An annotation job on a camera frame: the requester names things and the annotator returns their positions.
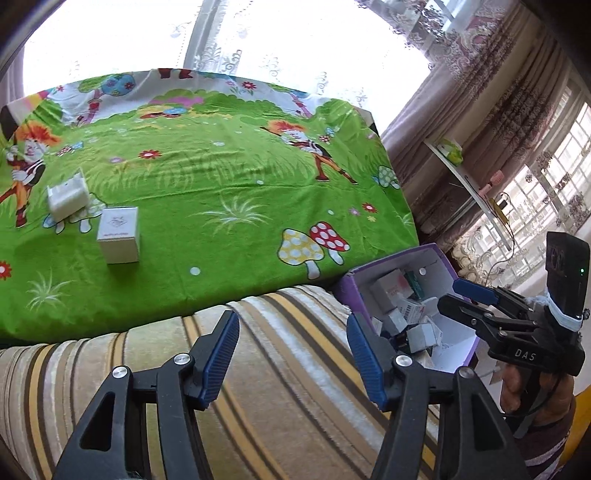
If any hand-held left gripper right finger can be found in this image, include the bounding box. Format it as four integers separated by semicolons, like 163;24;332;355
346;314;529;480

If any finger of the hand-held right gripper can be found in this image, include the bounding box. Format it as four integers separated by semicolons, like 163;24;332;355
436;295;541;340
452;278;536;319

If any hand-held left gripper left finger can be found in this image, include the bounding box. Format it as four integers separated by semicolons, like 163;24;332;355
51;310;241;480

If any purple storage box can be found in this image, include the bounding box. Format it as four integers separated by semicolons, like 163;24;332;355
333;244;481;374

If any pile of small cartons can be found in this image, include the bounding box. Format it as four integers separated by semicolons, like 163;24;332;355
369;270;444;356

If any person's right forearm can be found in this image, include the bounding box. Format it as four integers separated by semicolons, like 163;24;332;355
517;415;578;480

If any person's right hand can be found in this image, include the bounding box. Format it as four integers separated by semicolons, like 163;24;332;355
501;364;575;428

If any striped plush cushion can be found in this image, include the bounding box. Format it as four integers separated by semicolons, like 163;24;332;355
0;285;444;480

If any small yellow item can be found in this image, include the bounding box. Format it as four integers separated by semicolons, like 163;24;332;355
489;194;511;227

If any small pink item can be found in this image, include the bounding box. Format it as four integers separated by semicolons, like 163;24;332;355
480;171;504;195

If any green packet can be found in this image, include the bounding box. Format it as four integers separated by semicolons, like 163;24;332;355
436;137;465;166

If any green cartoon printed blanket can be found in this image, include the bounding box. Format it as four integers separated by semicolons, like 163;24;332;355
0;69;421;344

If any white cube box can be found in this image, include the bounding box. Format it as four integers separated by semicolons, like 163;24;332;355
96;206;140;264

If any mauve patterned curtain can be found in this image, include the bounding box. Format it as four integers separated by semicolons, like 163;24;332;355
379;0;583;250

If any white plastic holder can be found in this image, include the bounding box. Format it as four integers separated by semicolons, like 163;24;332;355
47;168;90;222

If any white lace curtain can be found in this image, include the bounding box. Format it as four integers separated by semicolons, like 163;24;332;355
23;0;430;107

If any white wall shelf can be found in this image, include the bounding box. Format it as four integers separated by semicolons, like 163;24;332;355
424;138;513;232

